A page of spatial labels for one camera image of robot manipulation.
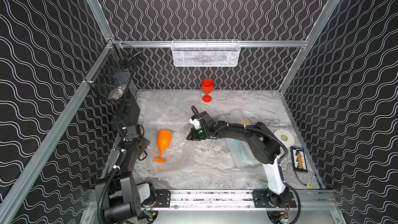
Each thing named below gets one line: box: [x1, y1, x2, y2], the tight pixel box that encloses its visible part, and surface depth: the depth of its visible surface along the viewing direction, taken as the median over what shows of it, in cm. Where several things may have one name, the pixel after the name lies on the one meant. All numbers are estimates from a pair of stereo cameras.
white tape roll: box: [273, 129, 295, 147], surface depth 97 cm
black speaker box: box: [110, 93, 141, 133], surface depth 92 cm
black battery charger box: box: [290, 145, 308, 173], surface depth 87 cm
